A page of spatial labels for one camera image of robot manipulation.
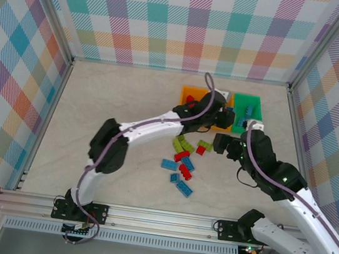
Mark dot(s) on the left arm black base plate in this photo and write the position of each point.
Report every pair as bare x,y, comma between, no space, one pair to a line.
99,213

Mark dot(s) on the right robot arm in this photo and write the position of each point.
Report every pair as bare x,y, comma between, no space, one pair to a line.
280,240

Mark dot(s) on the orange plastic container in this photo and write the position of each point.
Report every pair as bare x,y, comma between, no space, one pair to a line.
199,92

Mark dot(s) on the aluminium rear rail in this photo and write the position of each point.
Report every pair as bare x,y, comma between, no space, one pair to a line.
165,68

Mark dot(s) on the green lego brick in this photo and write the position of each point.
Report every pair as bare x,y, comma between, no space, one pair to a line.
186,144
205,144
177,146

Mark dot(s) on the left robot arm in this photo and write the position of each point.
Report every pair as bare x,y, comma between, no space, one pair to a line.
147,126

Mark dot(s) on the aluminium side rail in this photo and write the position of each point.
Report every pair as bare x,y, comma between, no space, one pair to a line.
45,125

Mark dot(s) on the aluminium frame post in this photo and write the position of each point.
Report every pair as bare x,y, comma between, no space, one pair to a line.
321,44
54,9

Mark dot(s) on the small red lego brick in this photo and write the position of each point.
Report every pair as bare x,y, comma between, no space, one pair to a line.
201,150

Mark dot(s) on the small blue lego brick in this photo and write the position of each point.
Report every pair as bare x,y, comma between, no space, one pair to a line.
175,177

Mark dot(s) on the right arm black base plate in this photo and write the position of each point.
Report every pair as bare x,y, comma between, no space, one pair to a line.
226,230

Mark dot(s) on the aluminium mounting rail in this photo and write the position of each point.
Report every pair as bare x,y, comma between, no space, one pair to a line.
159,222

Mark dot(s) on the green plastic container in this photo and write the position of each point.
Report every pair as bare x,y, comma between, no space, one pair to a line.
256,104

